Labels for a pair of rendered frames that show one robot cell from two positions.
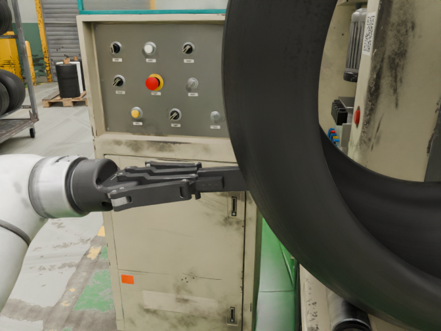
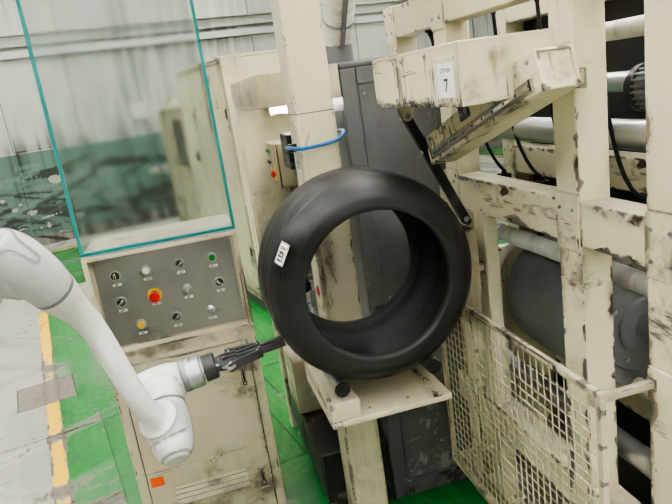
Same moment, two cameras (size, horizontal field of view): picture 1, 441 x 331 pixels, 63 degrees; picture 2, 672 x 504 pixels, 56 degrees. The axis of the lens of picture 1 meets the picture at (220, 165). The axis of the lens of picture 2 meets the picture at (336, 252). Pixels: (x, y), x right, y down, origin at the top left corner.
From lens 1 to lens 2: 1.36 m
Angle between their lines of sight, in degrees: 23
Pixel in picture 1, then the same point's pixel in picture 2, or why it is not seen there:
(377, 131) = (330, 297)
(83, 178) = (207, 363)
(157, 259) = not seen: hidden behind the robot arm
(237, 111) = (281, 316)
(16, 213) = (180, 390)
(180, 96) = (178, 300)
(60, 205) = (199, 380)
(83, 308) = not seen: outside the picture
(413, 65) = (337, 260)
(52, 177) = (192, 368)
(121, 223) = not seen: hidden behind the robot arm
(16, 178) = (172, 374)
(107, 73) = (109, 297)
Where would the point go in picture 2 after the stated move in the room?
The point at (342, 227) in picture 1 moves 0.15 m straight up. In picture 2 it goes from (325, 345) to (317, 292)
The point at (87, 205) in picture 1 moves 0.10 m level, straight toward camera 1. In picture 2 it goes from (211, 376) to (234, 384)
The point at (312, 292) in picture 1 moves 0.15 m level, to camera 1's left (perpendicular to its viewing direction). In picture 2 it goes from (322, 387) to (276, 403)
